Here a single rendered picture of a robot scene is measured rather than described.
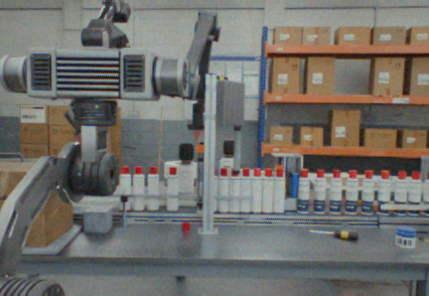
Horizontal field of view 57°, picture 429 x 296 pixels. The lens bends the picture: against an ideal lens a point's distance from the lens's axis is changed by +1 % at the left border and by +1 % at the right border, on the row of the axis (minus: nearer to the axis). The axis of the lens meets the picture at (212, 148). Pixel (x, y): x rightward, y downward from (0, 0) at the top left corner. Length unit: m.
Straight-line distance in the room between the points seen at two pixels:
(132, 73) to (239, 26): 5.22
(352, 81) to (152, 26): 3.23
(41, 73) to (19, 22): 6.12
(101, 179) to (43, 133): 4.14
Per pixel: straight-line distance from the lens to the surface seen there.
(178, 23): 6.49
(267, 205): 1.84
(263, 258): 1.44
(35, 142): 5.43
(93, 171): 1.26
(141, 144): 6.50
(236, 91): 1.70
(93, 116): 1.26
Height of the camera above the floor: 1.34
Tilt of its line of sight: 5 degrees down
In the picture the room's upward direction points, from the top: 1 degrees clockwise
